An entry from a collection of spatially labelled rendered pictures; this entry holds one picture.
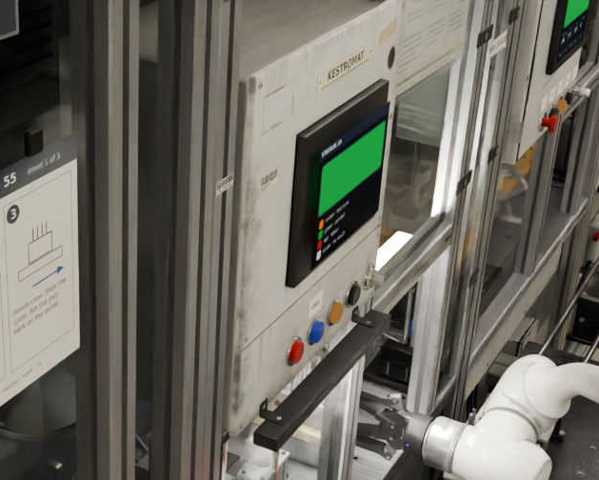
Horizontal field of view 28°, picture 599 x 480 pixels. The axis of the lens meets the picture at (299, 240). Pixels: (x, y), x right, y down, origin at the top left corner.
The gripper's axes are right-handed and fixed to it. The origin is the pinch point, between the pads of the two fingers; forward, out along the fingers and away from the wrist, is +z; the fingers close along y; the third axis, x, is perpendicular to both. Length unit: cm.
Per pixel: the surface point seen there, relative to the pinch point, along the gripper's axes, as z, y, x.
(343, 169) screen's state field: -18, 66, 42
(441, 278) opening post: -12.6, 21.1, -18.8
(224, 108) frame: -15, 81, 66
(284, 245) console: -15, 59, 52
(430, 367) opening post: -12.9, 2.1, -18.6
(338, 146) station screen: -18, 69, 44
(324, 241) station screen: -18, 57, 46
